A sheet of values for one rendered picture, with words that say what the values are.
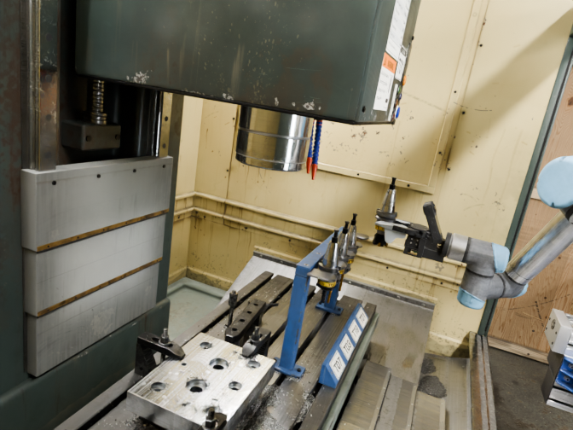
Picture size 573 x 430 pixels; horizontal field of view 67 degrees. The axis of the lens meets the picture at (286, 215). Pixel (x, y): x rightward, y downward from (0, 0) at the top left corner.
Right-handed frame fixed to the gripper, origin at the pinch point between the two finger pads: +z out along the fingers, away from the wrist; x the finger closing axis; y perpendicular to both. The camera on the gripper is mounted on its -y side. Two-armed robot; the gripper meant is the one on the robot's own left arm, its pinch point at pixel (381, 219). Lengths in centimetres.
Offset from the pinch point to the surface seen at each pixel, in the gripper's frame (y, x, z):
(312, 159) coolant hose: -15.6, -21.8, 18.0
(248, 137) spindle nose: -21, -47, 24
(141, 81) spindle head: -28, -52, 48
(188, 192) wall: 25, 57, 104
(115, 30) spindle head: -37, -52, 56
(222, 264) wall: 59, 63, 82
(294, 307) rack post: 24.3, -24.0, 14.2
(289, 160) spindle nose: -17, -44, 16
